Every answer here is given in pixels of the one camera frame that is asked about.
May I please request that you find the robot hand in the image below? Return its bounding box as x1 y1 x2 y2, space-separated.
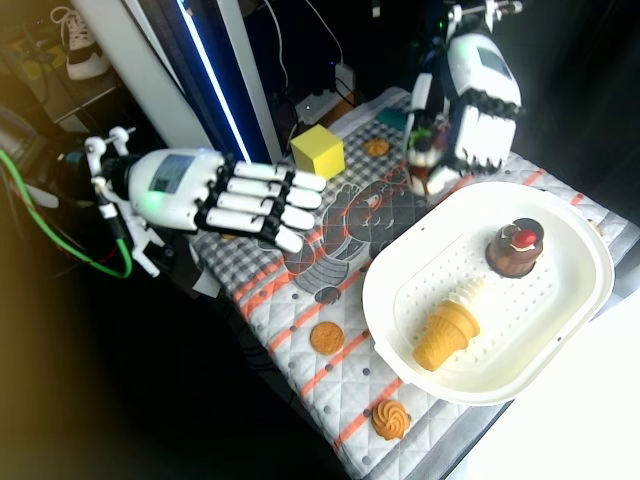
124 147 328 254
404 31 526 196

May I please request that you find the toy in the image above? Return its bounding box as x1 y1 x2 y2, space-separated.
405 115 452 195

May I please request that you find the chocolate cake with cherry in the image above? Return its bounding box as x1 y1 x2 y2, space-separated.
485 216 546 279

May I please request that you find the orange round object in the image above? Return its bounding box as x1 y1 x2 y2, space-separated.
411 277 489 373

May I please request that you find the beige board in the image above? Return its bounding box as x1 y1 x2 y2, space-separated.
360 180 616 406

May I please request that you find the teal block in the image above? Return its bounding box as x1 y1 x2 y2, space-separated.
375 106 409 133

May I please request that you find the white robot body column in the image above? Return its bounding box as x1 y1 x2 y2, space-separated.
69 0 284 164

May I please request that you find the white power adapter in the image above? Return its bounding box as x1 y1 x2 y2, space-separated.
333 61 358 96

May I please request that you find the yellow block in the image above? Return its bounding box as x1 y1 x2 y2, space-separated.
289 124 348 181

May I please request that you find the white sneaker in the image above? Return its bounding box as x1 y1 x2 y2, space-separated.
49 4 112 82

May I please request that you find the white power strip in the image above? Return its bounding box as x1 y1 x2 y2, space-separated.
294 90 347 128

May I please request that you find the grey checked bear quilt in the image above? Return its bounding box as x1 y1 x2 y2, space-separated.
192 85 629 480

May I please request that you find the green cable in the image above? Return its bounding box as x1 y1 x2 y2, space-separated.
0 148 135 280

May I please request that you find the white cable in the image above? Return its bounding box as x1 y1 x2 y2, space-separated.
304 0 348 66
261 0 293 89

